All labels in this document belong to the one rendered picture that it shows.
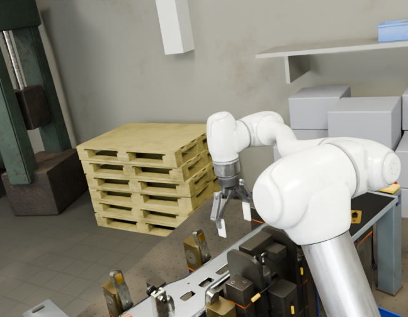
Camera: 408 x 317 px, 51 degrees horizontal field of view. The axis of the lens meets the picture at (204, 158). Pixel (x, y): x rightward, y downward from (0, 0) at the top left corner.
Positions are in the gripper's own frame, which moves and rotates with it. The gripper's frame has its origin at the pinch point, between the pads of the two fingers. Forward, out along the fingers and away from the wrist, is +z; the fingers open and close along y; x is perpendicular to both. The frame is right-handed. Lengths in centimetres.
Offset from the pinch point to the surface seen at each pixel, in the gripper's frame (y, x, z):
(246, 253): 17.7, 21.4, -5.3
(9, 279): 24, -254, 113
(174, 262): -10, -59, 44
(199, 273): 15.8, -5.5, 13.7
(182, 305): 30.9, 2.7, 13.7
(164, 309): 46.0, 16.7, -2.1
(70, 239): -41, -270, 113
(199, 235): 7.0, -12.7, 4.7
